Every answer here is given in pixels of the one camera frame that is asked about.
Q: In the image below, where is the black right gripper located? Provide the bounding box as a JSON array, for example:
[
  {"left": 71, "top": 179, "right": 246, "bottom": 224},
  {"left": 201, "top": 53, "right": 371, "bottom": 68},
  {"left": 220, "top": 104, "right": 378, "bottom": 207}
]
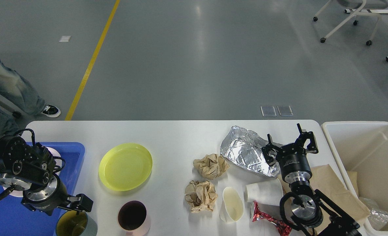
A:
[{"left": 262, "top": 123, "right": 319, "bottom": 183}]

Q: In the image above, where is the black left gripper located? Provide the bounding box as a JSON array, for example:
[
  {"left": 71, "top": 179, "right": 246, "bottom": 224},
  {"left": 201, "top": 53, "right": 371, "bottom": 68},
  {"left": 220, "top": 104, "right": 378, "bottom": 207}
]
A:
[{"left": 21, "top": 176, "right": 94, "bottom": 216}]

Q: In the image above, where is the teal mug yellow inside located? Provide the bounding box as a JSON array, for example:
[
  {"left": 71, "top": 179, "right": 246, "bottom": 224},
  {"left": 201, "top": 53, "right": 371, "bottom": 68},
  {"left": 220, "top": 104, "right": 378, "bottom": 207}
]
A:
[{"left": 55, "top": 211, "right": 98, "bottom": 236}]

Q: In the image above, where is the pink cup dark inside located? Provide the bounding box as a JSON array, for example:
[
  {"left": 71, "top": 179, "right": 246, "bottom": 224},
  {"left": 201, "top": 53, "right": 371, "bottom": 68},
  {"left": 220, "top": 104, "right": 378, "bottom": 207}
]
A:
[{"left": 117, "top": 201, "right": 151, "bottom": 236}]

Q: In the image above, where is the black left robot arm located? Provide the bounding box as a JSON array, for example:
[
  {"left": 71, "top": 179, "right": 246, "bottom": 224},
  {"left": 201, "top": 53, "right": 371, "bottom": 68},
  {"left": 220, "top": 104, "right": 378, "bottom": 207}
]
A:
[{"left": 0, "top": 130, "right": 93, "bottom": 216}]

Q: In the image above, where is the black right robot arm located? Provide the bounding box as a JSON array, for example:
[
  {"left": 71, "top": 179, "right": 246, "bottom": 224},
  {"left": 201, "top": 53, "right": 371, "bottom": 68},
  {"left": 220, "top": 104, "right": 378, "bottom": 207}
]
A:
[{"left": 261, "top": 124, "right": 361, "bottom": 236}]

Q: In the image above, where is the brown paper bag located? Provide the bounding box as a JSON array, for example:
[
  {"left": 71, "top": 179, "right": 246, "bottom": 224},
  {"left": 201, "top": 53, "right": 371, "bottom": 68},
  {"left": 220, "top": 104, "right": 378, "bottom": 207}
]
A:
[{"left": 277, "top": 164, "right": 371, "bottom": 235}]

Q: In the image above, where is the white paper cup lying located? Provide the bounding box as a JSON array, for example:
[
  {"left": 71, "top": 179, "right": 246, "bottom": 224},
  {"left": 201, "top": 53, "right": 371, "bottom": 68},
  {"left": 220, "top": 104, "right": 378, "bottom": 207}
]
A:
[{"left": 244, "top": 178, "right": 283, "bottom": 206}]

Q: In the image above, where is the right floor socket plate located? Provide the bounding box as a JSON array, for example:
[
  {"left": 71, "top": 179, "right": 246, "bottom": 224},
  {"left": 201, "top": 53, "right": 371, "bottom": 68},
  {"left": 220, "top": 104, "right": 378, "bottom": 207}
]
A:
[{"left": 277, "top": 106, "right": 294, "bottom": 116}]

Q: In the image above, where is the floor socket plate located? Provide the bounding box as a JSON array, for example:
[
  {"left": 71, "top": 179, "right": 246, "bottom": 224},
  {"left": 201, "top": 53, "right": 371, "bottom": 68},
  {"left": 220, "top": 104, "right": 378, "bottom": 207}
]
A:
[
  {"left": 261, "top": 106, "right": 277, "bottom": 117},
  {"left": 277, "top": 106, "right": 294, "bottom": 116}
]

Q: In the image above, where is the left floor socket plate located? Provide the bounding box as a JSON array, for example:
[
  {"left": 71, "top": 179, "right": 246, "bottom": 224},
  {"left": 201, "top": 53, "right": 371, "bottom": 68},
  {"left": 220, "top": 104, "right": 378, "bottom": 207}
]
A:
[{"left": 261, "top": 106, "right": 277, "bottom": 117}]

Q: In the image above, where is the crumpled aluminium foil tray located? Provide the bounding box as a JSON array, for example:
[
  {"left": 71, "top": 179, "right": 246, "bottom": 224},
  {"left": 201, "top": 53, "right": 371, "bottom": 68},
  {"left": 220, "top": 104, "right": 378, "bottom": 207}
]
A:
[{"left": 220, "top": 126, "right": 280, "bottom": 177}]

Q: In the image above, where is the yellow plastic plate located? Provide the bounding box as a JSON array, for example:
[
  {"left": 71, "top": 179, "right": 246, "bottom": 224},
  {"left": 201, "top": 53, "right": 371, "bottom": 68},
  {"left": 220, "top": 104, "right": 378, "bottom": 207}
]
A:
[{"left": 98, "top": 143, "right": 153, "bottom": 191}]

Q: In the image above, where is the brown paper in bin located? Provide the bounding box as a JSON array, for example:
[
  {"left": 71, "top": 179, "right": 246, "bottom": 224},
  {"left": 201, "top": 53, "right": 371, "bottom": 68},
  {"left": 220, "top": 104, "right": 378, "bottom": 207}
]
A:
[{"left": 346, "top": 170, "right": 359, "bottom": 197}]

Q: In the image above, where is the white pink plate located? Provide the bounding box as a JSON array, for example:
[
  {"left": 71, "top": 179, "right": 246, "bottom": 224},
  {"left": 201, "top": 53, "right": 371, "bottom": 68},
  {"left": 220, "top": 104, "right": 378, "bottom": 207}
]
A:
[{"left": 10, "top": 147, "right": 63, "bottom": 198}]

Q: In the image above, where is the red foil wrapper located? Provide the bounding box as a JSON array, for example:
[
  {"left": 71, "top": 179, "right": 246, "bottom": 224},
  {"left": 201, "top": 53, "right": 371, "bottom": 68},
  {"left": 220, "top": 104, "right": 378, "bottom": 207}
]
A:
[{"left": 250, "top": 201, "right": 292, "bottom": 236}]

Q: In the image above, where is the blue plastic tray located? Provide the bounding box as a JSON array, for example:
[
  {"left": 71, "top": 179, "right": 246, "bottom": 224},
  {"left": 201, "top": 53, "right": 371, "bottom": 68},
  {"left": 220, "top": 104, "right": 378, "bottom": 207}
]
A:
[{"left": 0, "top": 142, "right": 85, "bottom": 236}]

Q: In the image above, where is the cream paper cup open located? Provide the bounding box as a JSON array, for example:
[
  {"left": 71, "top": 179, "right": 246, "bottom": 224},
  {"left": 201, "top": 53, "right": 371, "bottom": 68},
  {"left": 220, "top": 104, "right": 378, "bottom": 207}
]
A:
[{"left": 219, "top": 187, "right": 244, "bottom": 224}]

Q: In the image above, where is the crumpled brown paper upper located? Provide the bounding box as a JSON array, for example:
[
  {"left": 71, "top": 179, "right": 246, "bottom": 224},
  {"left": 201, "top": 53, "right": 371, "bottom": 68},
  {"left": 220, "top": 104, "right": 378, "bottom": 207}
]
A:
[{"left": 193, "top": 154, "right": 230, "bottom": 179}]

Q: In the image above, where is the crumpled brown paper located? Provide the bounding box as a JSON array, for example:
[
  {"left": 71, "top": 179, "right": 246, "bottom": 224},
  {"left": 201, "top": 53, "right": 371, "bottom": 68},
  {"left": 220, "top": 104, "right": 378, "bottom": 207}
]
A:
[
  {"left": 193, "top": 154, "right": 230, "bottom": 179},
  {"left": 184, "top": 180, "right": 218, "bottom": 213}
]

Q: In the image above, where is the white waste bin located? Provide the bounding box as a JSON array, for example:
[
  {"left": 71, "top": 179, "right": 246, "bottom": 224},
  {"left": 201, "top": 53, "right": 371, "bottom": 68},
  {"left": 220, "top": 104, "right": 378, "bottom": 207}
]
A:
[{"left": 321, "top": 121, "right": 388, "bottom": 236}]

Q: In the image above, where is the crumpled brown paper lower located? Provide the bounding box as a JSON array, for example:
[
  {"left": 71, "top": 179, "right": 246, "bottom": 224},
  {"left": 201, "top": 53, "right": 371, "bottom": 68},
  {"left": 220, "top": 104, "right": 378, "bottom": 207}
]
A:
[{"left": 184, "top": 180, "right": 218, "bottom": 213}]

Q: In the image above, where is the foil scrap in bin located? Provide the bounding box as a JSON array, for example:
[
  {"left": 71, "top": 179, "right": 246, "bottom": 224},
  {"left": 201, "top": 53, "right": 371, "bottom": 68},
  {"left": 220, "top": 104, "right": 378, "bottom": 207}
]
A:
[{"left": 359, "top": 197, "right": 388, "bottom": 230}]

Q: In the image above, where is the person in jeans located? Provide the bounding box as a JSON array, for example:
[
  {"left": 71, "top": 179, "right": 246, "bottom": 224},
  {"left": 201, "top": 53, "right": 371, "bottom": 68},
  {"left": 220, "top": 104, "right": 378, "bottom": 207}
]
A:
[{"left": 0, "top": 59, "right": 61, "bottom": 136}]

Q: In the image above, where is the white paper on floor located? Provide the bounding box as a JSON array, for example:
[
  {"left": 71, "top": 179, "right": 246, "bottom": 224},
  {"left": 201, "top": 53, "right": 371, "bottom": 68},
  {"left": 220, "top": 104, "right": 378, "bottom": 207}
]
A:
[{"left": 59, "top": 35, "right": 71, "bottom": 42}]

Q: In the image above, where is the white rolling chair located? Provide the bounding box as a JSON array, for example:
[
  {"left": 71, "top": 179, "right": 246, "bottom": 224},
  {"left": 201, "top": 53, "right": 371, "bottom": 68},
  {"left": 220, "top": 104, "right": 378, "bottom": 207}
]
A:
[{"left": 320, "top": 0, "right": 388, "bottom": 46}]

